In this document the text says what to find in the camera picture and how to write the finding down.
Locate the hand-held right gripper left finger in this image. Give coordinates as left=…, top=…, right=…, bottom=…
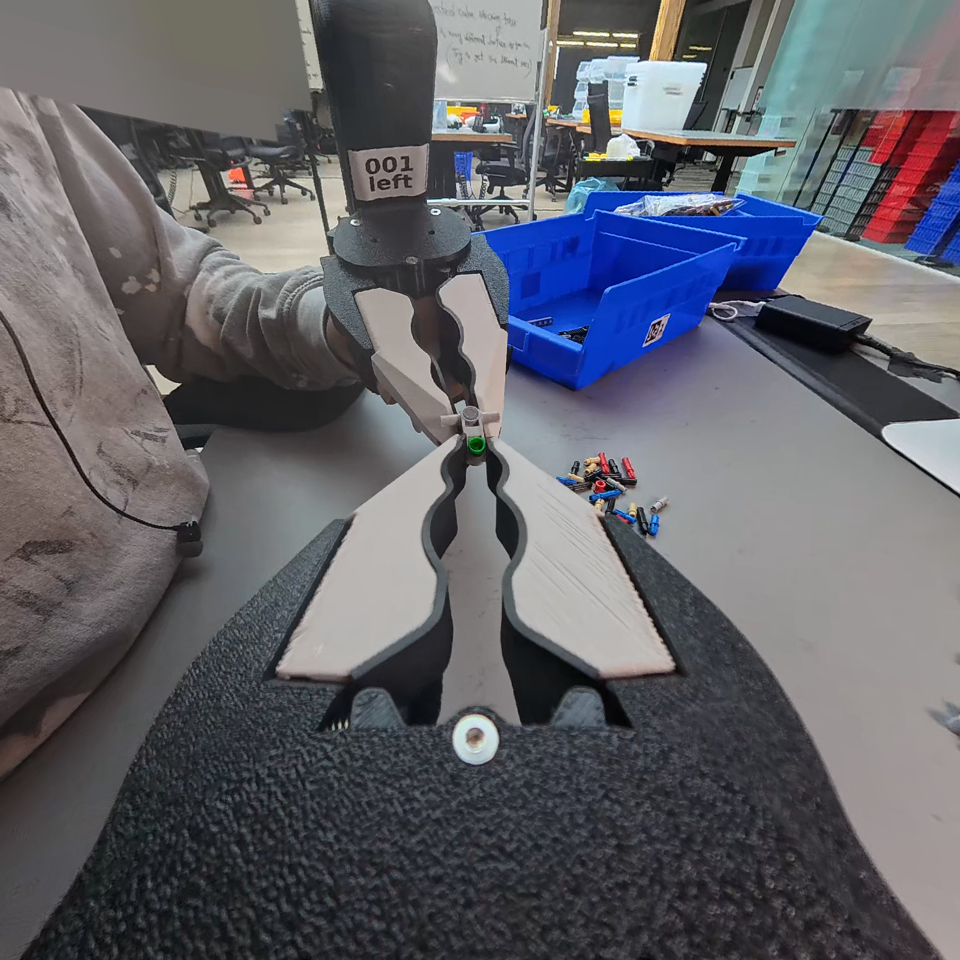
left=276, top=436, right=465, bottom=684

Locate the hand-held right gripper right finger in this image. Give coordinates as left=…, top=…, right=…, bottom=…
left=483, top=437, right=678, bottom=682

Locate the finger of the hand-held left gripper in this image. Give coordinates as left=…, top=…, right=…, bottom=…
left=437, top=272, right=511, bottom=445
left=352, top=287, right=462, bottom=445

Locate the grey red green toy linkage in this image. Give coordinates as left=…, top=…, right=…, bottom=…
left=441, top=405, right=500, bottom=470

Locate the grey desk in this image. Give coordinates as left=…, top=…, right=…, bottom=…
left=0, top=315, right=960, bottom=960

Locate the whiteboard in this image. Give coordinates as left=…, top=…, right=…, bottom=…
left=296, top=0, right=549, bottom=102

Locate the pile of small toy pins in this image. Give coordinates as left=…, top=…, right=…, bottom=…
left=555, top=452, right=670, bottom=538

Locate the black office chair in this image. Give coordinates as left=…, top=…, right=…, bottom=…
left=247, top=142, right=316, bottom=205
left=191, top=138, right=271, bottom=226
left=476, top=142, right=530, bottom=219

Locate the blue bin with marker label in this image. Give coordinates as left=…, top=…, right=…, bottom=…
left=480, top=210, right=747, bottom=391

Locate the black chair armrest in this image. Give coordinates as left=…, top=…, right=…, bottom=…
left=163, top=371, right=384, bottom=432

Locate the teal plastic bag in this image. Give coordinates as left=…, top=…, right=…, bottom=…
left=564, top=176, right=624, bottom=215

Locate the stack of clear storage boxes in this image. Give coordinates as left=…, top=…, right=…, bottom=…
left=573, top=56, right=639, bottom=114

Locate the clear bag of toy parts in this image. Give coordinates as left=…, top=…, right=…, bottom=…
left=613, top=192, right=747, bottom=219

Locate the white storage box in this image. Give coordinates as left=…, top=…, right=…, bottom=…
left=621, top=60, right=708, bottom=132

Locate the blue plastic bin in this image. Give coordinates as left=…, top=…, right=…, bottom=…
left=581, top=189, right=825, bottom=292

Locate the wooden background table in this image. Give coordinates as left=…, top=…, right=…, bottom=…
left=622, top=127, right=798, bottom=195

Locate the person's grey patterned hoodie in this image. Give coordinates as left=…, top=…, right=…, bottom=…
left=0, top=86, right=211, bottom=774

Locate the black power adapter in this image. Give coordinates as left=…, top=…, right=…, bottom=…
left=753, top=294, right=873, bottom=352

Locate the book stand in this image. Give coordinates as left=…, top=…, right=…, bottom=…
left=881, top=418, right=960, bottom=496

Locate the rack of red blue bins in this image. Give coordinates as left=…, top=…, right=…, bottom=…
left=810, top=111, right=960, bottom=265

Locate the black lapel microphone cable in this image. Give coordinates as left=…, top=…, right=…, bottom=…
left=0, top=311, right=205, bottom=558

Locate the black power cable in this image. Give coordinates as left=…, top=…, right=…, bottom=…
left=851, top=333, right=960, bottom=384

